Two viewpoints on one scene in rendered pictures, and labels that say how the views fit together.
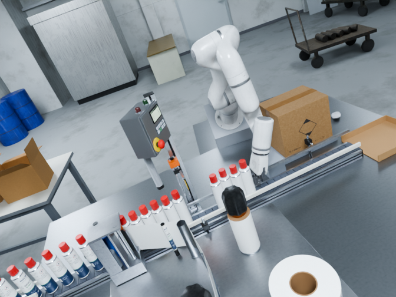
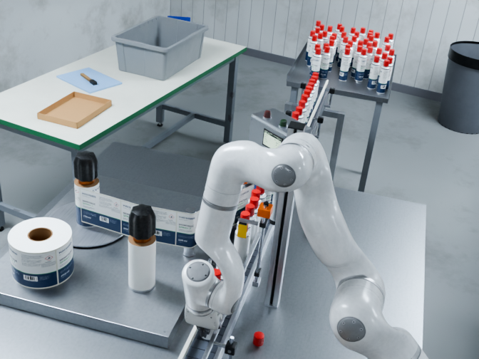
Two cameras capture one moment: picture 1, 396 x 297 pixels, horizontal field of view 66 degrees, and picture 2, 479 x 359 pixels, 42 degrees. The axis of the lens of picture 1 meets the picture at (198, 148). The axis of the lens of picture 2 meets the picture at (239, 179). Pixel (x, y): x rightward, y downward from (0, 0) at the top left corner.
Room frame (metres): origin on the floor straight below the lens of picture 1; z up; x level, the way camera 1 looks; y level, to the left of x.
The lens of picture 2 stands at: (1.72, -1.49, 2.26)
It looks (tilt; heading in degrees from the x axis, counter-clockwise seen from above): 30 degrees down; 110
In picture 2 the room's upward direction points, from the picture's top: 5 degrees clockwise
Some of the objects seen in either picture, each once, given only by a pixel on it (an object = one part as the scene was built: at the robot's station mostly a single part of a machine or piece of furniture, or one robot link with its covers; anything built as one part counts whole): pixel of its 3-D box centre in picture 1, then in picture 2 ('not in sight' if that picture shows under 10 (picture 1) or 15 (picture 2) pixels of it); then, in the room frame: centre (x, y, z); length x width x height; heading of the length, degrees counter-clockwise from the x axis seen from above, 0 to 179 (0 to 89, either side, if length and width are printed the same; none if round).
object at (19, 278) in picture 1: (24, 283); not in sight; (1.04, 0.91, 0.98); 0.05 x 0.05 x 0.20
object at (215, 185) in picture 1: (218, 192); not in sight; (1.16, -0.02, 0.98); 0.05 x 0.05 x 0.20
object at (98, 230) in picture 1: (104, 227); not in sight; (1.00, 0.46, 1.14); 0.14 x 0.11 x 0.01; 98
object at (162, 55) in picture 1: (165, 56); not in sight; (7.91, -0.04, 0.34); 2.02 x 0.67 x 0.69; 177
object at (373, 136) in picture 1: (382, 137); not in sight; (1.29, -0.93, 0.85); 0.30 x 0.26 x 0.04; 98
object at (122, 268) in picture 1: (117, 247); not in sight; (1.00, 0.46, 1.01); 0.14 x 0.13 x 0.26; 98
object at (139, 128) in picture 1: (147, 128); (276, 148); (1.22, 0.17, 1.38); 0.17 x 0.10 x 0.19; 153
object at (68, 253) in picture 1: (73, 259); not in sight; (1.07, 0.69, 0.98); 0.05 x 0.05 x 0.20
